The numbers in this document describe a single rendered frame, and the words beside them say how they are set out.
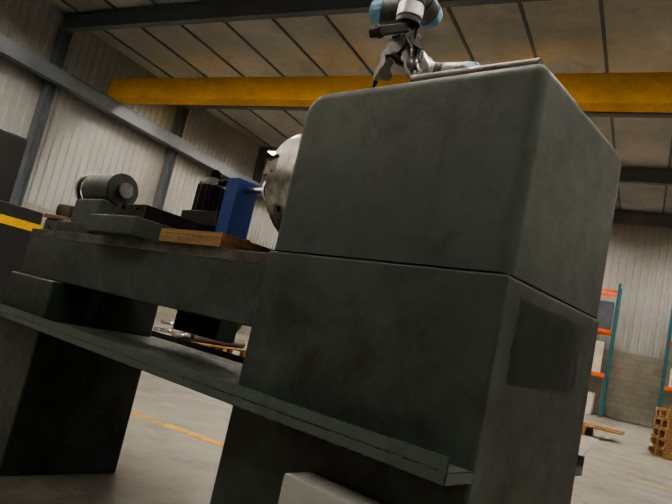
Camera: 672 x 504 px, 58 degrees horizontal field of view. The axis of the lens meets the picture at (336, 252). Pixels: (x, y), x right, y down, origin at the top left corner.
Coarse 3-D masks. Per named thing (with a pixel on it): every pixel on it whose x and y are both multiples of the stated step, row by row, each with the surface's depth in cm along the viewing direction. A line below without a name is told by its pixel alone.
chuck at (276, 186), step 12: (288, 144) 159; (276, 156) 159; (288, 156) 155; (276, 168) 156; (288, 168) 153; (276, 180) 155; (288, 180) 152; (276, 192) 155; (276, 216) 158; (276, 228) 161
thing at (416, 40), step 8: (400, 16) 169; (408, 16) 168; (408, 24) 170; (416, 24) 170; (408, 32) 170; (416, 32) 172; (392, 40) 170; (400, 40) 167; (416, 40) 169; (392, 48) 169; (400, 48) 167; (416, 48) 170; (392, 56) 170; (400, 56) 170; (416, 56) 170; (400, 64) 174
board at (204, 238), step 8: (160, 232) 180; (168, 232) 177; (176, 232) 174; (184, 232) 171; (192, 232) 169; (200, 232) 166; (208, 232) 164; (216, 232) 162; (160, 240) 179; (168, 240) 176; (176, 240) 173; (184, 240) 170; (192, 240) 168; (200, 240) 166; (208, 240) 163; (216, 240) 161; (224, 240) 160; (232, 240) 162; (240, 240) 164; (232, 248) 163; (240, 248) 165; (248, 248) 167; (256, 248) 169; (264, 248) 171
